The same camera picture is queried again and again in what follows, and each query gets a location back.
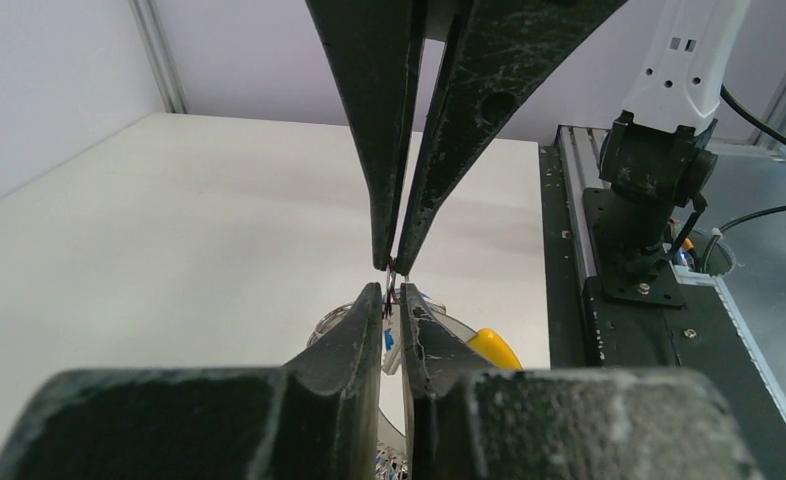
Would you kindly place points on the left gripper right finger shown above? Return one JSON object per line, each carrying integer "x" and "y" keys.
{"x": 630, "y": 423}

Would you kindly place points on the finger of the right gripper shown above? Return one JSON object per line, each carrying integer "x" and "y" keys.
{"x": 374, "y": 51}
{"x": 498, "y": 54}

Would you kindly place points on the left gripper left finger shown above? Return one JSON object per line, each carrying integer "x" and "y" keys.
{"x": 314, "y": 417}

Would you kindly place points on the keyring with yellow handle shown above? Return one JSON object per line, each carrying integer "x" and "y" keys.
{"x": 457, "y": 402}

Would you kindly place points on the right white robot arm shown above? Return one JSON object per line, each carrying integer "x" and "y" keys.
{"x": 427, "y": 85}

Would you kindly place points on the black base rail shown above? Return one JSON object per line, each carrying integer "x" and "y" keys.
{"x": 709, "y": 334}

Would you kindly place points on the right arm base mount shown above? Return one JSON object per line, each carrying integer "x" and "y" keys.
{"x": 651, "y": 203}

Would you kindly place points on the left aluminium frame post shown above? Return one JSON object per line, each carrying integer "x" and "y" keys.
{"x": 157, "y": 49}

